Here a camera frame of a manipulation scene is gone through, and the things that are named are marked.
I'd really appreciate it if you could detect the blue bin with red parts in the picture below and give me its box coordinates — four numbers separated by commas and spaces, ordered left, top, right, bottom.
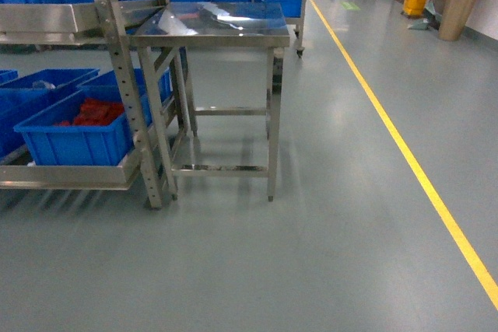
14, 87, 133, 166

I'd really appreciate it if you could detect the steel shelf rack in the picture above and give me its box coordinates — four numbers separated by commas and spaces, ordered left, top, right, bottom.
1, 0, 180, 209

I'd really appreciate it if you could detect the stainless steel table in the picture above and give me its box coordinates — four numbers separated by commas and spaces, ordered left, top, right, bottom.
130, 2, 290, 200

